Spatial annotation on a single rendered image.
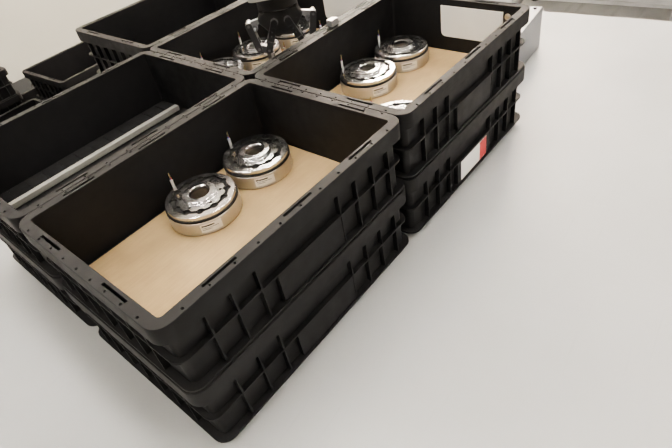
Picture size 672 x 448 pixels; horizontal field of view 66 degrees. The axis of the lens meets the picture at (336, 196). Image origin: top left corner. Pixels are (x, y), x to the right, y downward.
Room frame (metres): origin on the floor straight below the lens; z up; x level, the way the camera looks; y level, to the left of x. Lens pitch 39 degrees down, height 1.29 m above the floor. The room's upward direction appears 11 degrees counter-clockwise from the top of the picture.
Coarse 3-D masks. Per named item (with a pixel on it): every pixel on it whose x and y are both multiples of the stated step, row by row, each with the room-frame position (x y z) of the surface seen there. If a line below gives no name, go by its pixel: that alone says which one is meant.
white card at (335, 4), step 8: (328, 0) 1.17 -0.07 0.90; (336, 0) 1.15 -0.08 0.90; (344, 0) 1.14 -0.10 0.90; (352, 0) 1.12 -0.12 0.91; (360, 0) 1.10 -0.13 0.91; (328, 8) 1.17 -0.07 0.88; (336, 8) 1.16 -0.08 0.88; (344, 8) 1.14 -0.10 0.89; (352, 8) 1.12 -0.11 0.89; (328, 16) 1.18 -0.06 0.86; (336, 16) 1.16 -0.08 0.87
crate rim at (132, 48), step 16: (144, 0) 1.35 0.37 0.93; (240, 0) 1.19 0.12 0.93; (112, 16) 1.28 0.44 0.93; (208, 16) 1.13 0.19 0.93; (80, 32) 1.20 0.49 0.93; (96, 32) 1.17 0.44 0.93; (176, 32) 1.07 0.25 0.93; (112, 48) 1.11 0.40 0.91; (128, 48) 1.06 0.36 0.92; (144, 48) 1.02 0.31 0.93
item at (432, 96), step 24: (384, 0) 1.03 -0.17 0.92; (432, 0) 0.98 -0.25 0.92; (456, 0) 0.94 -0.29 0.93; (480, 0) 0.92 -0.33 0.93; (504, 24) 0.80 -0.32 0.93; (480, 48) 0.73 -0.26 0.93; (264, 72) 0.80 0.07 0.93; (456, 72) 0.67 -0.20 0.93; (336, 96) 0.67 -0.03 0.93; (432, 96) 0.62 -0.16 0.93; (408, 120) 0.59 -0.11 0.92
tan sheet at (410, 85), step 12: (432, 48) 0.98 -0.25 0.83; (432, 60) 0.92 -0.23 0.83; (444, 60) 0.91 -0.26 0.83; (456, 60) 0.90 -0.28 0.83; (408, 72) 0.89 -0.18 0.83; (420, 72) 0.88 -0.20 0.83; (432, 72) 0.87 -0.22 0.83; (444, 72) 0.87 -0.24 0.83; (408, 84) 0.85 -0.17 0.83; (420, 84) 0.84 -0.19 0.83; (348, 96) 0.85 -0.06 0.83; (384, 96) 0.82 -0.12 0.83; (396, 96) 0.81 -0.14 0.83; (408, 96) 0.80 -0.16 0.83
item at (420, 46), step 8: (384, 40) 0.99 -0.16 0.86; (416, 40) 0.96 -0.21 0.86; (424, 40) 0.95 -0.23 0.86; (376, 48) 0.96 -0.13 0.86; (384, 48) 0.95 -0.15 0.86; (416, 48) 0.92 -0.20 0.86; (424, 48) 0.92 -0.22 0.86; (384, 56) 0.92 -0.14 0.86; (392, 56) 0.91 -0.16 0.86; (400, 56) 0.90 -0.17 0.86; (408, 56) 0.90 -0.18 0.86
